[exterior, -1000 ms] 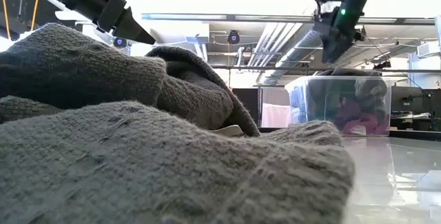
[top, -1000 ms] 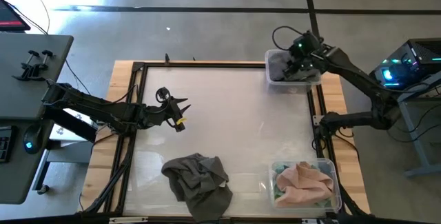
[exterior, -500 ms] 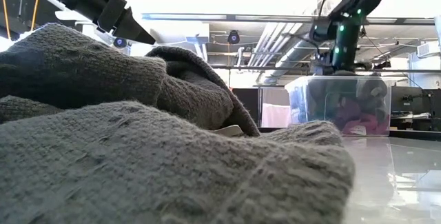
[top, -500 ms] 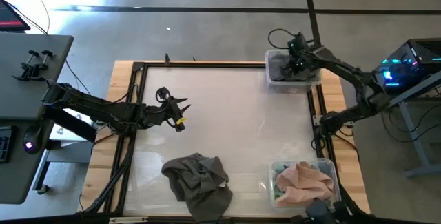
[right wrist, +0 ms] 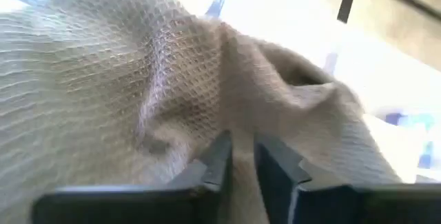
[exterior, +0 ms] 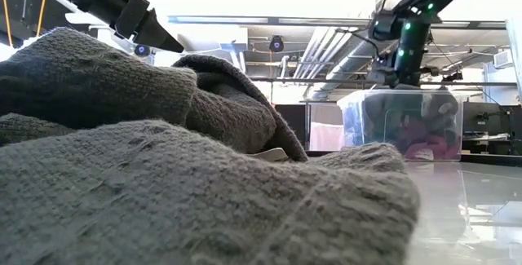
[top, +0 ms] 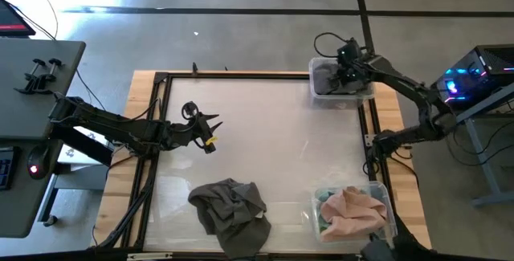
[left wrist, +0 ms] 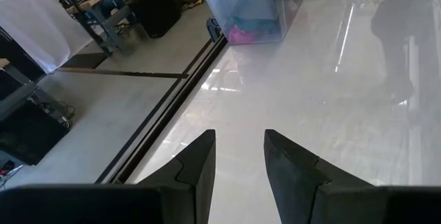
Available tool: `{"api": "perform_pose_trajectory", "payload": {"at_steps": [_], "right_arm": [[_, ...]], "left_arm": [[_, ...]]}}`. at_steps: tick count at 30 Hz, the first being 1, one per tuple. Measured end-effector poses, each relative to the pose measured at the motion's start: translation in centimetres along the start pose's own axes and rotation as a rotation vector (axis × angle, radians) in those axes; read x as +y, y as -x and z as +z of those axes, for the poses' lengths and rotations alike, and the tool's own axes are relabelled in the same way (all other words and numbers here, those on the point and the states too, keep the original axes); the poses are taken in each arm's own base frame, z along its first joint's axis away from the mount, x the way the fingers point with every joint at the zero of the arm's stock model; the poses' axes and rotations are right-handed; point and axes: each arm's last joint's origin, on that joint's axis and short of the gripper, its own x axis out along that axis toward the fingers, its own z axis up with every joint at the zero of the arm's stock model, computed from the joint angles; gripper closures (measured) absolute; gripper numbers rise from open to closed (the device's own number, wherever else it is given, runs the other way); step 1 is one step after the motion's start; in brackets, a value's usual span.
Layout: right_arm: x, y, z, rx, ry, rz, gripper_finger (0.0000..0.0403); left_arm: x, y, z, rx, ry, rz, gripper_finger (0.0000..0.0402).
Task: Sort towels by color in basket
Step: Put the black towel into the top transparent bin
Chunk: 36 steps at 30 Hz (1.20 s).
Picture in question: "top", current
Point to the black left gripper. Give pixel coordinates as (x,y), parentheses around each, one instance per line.
(188,132)

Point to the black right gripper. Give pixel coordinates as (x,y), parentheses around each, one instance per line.
(355,70)

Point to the small dark gray towel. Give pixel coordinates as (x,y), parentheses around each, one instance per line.
(321,80)

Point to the light teal towel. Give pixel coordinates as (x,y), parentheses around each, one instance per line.
(323,196)

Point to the peach towel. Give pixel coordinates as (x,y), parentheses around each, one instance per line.
(353,213)

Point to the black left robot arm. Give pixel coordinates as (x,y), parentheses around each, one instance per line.
(108,122)

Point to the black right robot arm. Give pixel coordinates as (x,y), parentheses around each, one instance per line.
(421,92)

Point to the clear plastic bin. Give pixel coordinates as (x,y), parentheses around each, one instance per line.
(391,213)
(341,101)

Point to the white table mat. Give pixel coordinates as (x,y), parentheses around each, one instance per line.
(281,132)

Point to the large dark gray towel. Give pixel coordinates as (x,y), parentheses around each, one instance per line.
(233,217)

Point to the black computer tower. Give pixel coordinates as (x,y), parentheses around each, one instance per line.
(478,76)

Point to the white printed sheet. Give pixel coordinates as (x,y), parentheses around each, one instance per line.
(70,152)

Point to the silver aluminium bar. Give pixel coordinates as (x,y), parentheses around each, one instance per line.
(148,256)

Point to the gray metal stand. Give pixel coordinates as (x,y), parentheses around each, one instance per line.
(486,164)

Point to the black C-clamp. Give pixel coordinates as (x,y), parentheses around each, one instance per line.
(30,84)
(50,72)

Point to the gray desk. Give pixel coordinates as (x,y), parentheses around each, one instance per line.
(36,152)

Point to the black computer mouse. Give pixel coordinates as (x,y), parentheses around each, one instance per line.
(38,162)

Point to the black keyboard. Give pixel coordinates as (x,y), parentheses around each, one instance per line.
(7,168)

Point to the black monitor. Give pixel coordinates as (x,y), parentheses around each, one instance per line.
(12,22)

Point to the black metal table frame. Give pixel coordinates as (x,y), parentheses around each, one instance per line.
(154,92)

